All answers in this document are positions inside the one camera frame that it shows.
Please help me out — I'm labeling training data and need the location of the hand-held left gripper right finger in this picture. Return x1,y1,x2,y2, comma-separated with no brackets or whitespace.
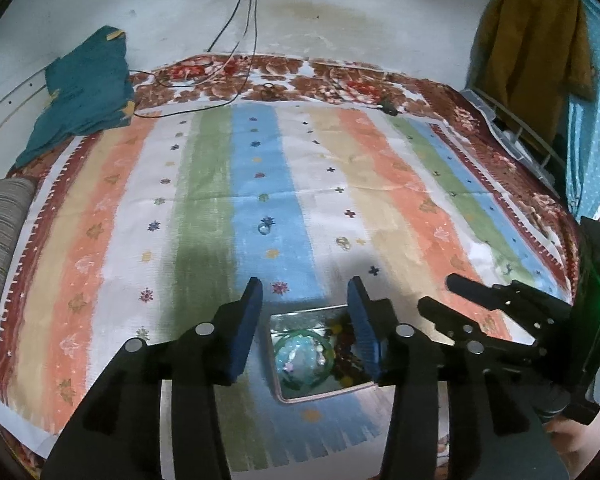
346,276,571,480

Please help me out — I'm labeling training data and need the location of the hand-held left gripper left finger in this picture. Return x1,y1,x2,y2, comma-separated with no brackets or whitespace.
42,276,264,480

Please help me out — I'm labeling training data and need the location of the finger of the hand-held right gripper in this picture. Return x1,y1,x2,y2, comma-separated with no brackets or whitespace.
417,297,537,362
445,274,572,332

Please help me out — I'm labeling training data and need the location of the amber and red bead bracelet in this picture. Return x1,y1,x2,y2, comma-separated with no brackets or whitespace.
327,317,363,361

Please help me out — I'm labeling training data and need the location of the multicolour glass bead bracelet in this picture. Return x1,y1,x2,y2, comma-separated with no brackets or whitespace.
332,355,376,386

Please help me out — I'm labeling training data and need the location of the green jade bangle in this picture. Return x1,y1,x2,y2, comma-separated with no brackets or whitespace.
272,329,337,392

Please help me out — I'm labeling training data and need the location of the white bead bracelet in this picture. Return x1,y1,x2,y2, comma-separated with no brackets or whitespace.
280,335,332,376

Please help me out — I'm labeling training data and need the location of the silver metal tin box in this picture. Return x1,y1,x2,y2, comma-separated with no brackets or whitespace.
269,302,381,405

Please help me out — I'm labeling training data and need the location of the person's right hand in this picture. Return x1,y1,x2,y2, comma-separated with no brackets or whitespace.
542,409,600,480

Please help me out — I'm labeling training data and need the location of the striped pastel mat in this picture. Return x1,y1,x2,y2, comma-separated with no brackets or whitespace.
0,100,571,480

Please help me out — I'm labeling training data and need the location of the mustard yellow garment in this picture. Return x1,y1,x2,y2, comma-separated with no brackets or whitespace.
472,0,596,141

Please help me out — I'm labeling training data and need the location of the grey striped rolled pillow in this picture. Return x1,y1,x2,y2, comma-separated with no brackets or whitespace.
0,176,37,333

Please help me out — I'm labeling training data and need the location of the brown floral blanket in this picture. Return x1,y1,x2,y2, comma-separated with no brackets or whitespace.
0,52,588,480

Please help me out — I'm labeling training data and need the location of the teal cloth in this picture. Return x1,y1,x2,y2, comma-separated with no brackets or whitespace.
15,25,136,168

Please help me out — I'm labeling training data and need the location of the white wire rack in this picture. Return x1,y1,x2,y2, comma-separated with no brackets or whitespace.
460,87,568,181

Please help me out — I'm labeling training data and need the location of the black charging cable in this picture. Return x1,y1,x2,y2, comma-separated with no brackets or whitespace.
247,0,259,58
130,0,255,119

